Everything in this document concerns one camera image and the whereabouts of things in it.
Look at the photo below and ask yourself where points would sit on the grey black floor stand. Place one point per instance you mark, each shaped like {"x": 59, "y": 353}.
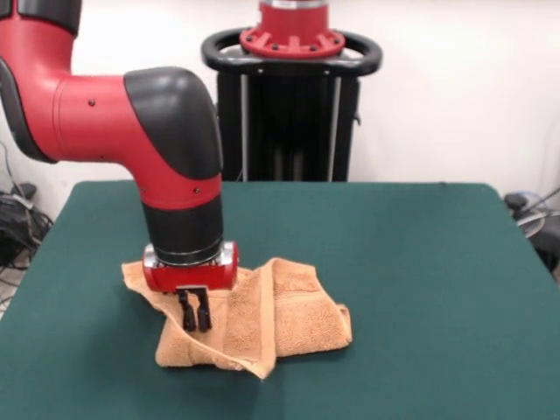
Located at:
{"x": 531, "y": 223}

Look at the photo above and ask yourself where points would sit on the orange terry towel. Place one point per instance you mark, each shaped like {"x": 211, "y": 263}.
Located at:
{"x": 306, "y": 319}

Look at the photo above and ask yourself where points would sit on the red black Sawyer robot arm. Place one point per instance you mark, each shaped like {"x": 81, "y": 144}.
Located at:
{"x": 96, "y": 127}

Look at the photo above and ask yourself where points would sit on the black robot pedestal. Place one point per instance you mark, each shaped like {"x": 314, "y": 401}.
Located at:
{"x": 302, "y": 122}

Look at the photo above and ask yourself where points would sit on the dark green table cloth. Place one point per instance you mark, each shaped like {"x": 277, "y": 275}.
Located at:
{"x": 415, "y": 284}

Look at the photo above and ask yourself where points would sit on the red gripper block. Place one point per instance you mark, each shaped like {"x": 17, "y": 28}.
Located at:
{"x": 192, "y": 277}

